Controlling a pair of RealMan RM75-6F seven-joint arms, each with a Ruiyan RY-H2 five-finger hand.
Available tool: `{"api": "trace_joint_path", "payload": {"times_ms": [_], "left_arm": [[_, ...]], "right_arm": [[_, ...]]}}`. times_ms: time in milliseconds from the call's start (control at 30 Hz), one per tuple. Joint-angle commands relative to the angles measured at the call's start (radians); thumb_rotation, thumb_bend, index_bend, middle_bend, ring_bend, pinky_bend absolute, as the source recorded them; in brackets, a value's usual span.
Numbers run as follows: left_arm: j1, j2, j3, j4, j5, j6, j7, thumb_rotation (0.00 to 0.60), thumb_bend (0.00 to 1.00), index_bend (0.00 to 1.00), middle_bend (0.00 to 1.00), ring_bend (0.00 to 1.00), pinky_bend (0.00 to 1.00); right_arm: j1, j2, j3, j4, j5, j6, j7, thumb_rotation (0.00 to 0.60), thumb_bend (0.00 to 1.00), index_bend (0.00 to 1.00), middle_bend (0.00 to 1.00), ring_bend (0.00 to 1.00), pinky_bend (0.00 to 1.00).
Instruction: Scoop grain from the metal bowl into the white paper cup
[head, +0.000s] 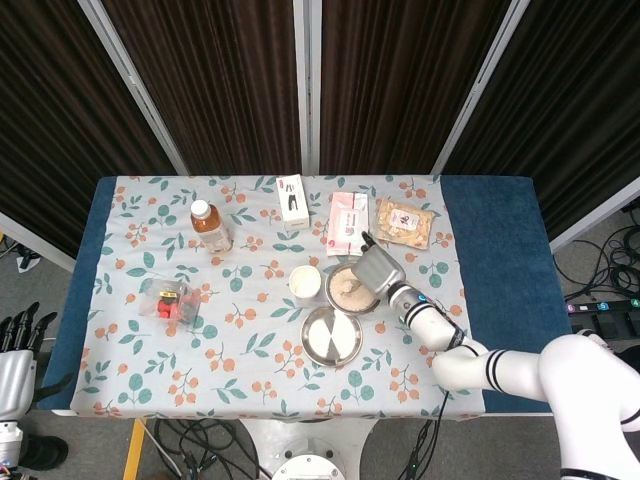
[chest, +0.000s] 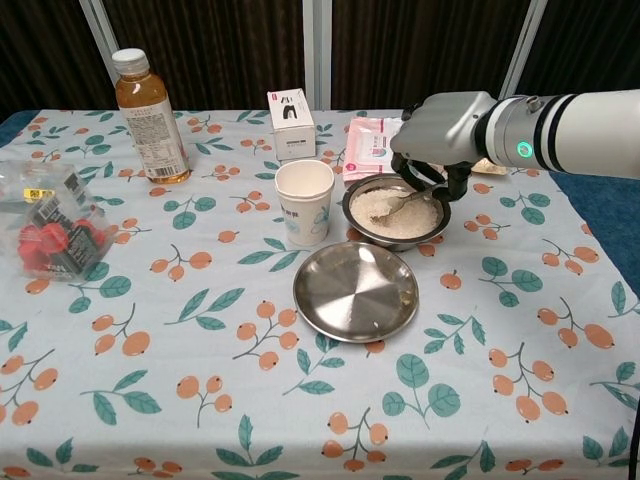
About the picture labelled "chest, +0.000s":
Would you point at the floral printed tablecloth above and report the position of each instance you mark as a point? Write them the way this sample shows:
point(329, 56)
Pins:
point(200, 400)

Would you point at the pink wet wipes pack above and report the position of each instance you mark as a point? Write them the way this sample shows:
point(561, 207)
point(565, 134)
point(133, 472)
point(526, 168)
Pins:
point(367, 147)

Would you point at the white cardboard product box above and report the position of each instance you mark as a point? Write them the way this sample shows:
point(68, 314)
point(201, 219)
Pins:
point(292, 127)

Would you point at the amber tea bottle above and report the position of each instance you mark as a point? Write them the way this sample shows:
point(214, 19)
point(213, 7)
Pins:
point(150, 130)

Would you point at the dark partition screen panel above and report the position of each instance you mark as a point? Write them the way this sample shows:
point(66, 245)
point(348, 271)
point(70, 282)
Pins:
point(40, 55)
point(215, 50)
point(425, 45)
point(590, 45)

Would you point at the steel bowl of rice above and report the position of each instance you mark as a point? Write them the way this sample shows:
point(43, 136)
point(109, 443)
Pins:
point(415, 220)

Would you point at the white paper cup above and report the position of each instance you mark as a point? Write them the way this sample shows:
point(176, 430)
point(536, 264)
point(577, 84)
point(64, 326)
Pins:
point(305, 210)

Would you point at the clear box with red items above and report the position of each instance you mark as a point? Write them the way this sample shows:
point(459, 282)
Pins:
point(55, 235)

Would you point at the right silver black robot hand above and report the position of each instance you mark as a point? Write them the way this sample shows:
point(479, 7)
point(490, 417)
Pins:
point(440, 130)

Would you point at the metal spoon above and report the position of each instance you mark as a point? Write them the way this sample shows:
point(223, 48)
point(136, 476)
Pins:
point(387, 214)

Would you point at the steel plate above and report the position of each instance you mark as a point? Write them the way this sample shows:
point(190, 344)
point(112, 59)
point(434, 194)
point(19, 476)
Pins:
point(355, 295)

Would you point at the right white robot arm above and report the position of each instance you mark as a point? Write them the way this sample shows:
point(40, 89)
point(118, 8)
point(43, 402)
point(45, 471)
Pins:
point(575, 130)

